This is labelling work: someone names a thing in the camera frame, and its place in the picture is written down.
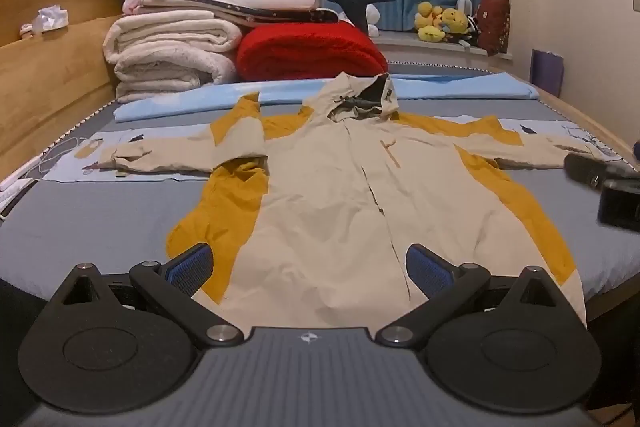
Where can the white folded fleece blanket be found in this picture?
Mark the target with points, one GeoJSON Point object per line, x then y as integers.
{"type": "Point", "coordinates": [169, 52]}

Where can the light blue folded sheet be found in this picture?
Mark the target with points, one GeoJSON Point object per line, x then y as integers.
{"type": "Point", "coordinates": [500, 86]}

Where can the white plush toy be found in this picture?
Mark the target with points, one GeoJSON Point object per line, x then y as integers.
{"type": "Point", "coordinates": [373, 17]}

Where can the dark patterned folded quilt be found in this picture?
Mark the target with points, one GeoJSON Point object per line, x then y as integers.
{"type": "Point", "coordinates": [254, 18]}

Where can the purple box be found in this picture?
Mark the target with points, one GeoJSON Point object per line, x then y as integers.
{"type": "Point", "coordinates": [546, 71]}

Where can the yellow plush toys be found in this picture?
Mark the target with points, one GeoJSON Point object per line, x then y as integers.
{"type": "Point", "coordinates": [435, 24]}

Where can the beige and yellow hooded jacket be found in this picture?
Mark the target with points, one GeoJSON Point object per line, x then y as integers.
{"type": "Point", "coordinates": [310, 216]}

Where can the wooden bed headboard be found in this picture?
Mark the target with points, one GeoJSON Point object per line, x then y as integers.
{"type": "Point", "coordinates": [49, 82]}

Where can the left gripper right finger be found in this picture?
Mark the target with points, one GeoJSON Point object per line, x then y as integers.
{"type": "Point", "coordinates": [450, 290]}

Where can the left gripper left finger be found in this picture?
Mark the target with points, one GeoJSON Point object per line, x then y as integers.
{"type": "Point", "coordinates": [169, 289]}

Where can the red folded blanket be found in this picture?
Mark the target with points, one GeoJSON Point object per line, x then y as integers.
{"type": "Point", "coordinates": [289, 51]}

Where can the crumpled white tissue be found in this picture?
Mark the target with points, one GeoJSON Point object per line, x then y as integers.
{"type": "Point", "coordinates": [50, 18]}

